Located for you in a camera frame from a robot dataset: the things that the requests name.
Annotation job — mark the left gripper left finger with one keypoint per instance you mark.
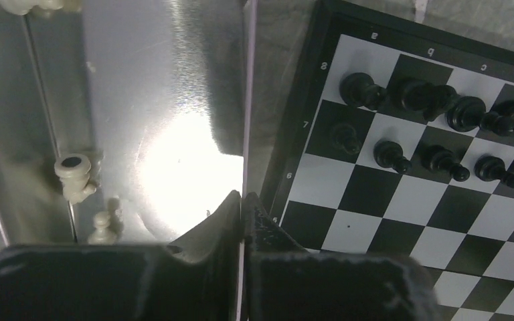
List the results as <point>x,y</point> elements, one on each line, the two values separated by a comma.
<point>191,278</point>

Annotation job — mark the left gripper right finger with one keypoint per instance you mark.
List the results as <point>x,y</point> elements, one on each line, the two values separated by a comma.
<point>284,281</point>

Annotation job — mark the white chess piece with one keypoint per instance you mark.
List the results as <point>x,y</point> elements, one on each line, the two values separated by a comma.
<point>73,171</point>
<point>23,7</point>
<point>102,234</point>

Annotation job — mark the black white chess board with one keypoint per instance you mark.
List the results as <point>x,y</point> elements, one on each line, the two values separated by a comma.
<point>429,175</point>

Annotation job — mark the black chess piece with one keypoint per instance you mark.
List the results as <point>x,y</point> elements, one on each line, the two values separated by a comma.
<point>359,90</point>

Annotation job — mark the silver metal tin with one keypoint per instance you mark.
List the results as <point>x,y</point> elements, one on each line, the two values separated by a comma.
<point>152,92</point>

